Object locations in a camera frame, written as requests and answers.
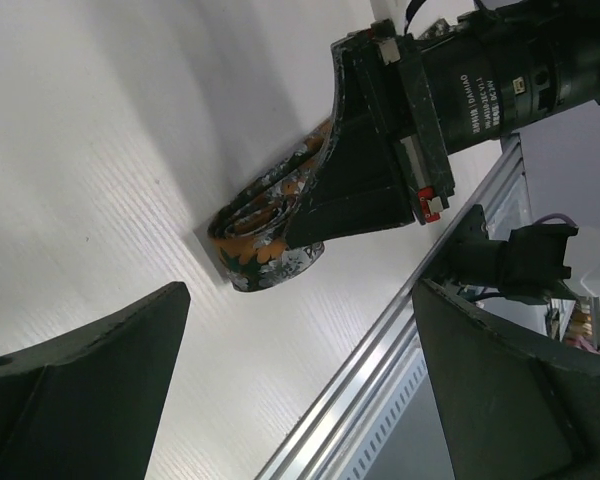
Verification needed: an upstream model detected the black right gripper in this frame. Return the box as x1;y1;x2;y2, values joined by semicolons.
284;19;455;248

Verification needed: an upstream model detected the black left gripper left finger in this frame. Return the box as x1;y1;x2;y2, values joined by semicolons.
0;282;190;479

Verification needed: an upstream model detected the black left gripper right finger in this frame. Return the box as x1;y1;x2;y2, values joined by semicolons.
412;280;600;479

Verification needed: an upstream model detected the orange grey patterned tie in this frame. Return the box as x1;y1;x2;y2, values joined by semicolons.
207;120;331;293

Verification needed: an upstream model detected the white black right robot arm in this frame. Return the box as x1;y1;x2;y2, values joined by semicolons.
284;1;600;248

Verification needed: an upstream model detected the slotted grey cable duct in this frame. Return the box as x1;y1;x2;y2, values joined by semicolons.
321;346;427;479

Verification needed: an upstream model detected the aluminium frame rail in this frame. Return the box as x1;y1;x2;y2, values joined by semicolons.
258;134;523;479

